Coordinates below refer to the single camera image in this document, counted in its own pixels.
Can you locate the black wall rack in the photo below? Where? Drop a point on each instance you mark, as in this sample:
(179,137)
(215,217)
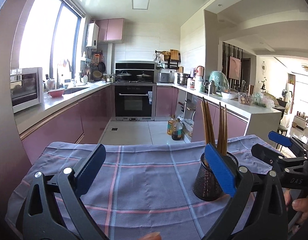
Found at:
(172,63)

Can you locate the framed wall picture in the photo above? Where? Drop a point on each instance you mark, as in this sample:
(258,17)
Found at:
(235,68)

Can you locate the black stove hood panel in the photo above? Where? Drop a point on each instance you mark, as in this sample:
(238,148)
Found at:
(134,66)

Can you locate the pink wall cabinet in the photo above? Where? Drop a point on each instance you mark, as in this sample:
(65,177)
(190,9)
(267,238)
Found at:
(110,30)

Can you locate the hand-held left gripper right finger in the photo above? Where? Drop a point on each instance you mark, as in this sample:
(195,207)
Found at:
(220,167)

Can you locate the steel kettle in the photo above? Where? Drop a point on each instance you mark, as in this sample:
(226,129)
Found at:
(110,78)

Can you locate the pink bowl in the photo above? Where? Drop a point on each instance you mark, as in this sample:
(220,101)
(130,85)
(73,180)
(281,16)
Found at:
(56,93)

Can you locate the white water heater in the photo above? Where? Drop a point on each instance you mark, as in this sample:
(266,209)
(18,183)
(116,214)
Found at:
(92,35)

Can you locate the person's right hand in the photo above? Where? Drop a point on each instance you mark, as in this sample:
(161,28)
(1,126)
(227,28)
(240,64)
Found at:
(303,205)

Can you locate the hanging black pan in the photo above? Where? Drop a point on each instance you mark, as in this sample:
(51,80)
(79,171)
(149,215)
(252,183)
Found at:
(102,67)

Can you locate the bundle of wooden chopsticks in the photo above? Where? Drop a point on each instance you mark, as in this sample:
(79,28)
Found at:
(208,130)

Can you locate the steel stockpot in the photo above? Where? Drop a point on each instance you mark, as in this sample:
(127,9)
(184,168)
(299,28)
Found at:
(183,78)

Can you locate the spotted white cup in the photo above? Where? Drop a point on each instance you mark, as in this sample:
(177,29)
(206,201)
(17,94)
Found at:
(85,79)

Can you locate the woven basket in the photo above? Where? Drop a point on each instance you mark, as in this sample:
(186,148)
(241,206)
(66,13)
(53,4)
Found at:
(97,74)

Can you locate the person's left hand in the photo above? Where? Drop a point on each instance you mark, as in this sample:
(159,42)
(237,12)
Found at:
(150,237)

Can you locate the built-in black oven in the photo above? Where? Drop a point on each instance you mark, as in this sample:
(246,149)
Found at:
(134,102)

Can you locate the checked blue tablecloth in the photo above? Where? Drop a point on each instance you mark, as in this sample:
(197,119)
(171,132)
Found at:
(144,192)

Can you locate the wooden cutting board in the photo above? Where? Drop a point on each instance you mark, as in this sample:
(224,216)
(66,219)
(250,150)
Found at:
(175,55)

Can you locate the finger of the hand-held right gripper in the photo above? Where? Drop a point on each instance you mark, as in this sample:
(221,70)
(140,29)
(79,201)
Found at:
(280,138)
(262,151)

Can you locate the pink electric kettle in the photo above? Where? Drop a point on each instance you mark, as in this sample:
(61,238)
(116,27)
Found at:
(200,71)

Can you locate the dark liquid plastic bottle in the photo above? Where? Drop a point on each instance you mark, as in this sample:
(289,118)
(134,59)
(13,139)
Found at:
(177,131)

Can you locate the ceiling light panel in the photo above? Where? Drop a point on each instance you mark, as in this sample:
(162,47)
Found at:
(141,0)

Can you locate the clear glass container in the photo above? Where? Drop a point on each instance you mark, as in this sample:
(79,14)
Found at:
(244,99)

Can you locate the clear plastic bag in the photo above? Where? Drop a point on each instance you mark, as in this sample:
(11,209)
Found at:
(262,100)

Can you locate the long pink base cabinet run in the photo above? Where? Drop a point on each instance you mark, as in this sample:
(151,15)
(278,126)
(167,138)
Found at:
(59,127)

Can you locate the white plastic bag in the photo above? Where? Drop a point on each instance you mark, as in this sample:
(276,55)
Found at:
(187,125)

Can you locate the black mesh utensil holder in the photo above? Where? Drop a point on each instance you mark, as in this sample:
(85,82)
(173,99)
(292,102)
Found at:
(206,185)

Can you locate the pink counter end cabinet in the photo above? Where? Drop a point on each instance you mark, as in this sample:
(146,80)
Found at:
(236,127)

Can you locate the narrow pink base cabinet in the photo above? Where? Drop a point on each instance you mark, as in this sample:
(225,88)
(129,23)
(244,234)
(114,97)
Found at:
(164,101)

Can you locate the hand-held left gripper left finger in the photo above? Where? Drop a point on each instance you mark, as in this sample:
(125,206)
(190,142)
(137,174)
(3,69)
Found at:
(92,163)

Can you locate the white bowl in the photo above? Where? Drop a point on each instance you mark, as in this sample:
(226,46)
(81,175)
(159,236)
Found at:
(229,95)

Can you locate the black pot with lid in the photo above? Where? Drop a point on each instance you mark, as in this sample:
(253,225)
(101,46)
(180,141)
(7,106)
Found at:
(143,76)

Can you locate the black wok with lid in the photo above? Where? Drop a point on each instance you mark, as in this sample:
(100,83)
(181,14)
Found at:
(123,76)

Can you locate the white countertop oven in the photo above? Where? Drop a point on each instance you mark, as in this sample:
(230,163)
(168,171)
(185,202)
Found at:
(26,90)

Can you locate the kitchen window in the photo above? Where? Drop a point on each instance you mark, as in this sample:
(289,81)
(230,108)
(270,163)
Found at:
(41,37)

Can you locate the wall clock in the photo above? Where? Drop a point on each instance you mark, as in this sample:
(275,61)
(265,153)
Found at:
(264,67)

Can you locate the white bottle red label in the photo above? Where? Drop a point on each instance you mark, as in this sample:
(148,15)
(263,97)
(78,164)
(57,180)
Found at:
(192,83)

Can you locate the green kitchen appliance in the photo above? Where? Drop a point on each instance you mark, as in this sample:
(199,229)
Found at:
(217,78)

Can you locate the silver rice cooker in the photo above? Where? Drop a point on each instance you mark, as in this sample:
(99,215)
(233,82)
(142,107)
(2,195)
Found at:
(164,78)

